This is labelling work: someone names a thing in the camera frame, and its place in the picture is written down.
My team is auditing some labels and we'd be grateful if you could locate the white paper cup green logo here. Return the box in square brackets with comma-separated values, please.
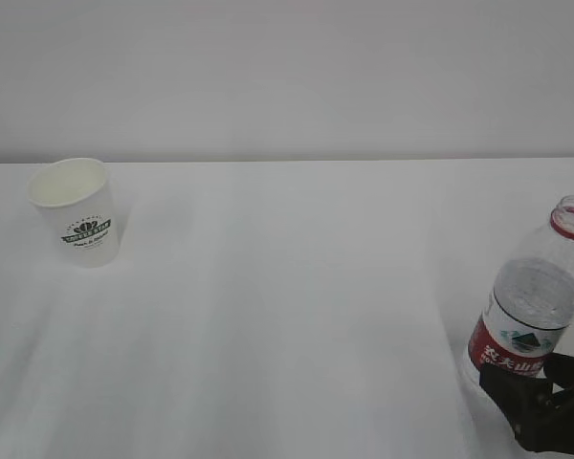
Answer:
[28, 158, 119, 268]

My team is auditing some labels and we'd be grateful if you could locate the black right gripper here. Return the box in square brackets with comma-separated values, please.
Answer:
[479, 353, 574, 455]

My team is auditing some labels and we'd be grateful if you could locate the clear water bottle red label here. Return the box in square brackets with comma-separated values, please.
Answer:
[462, 195, 574, 386]

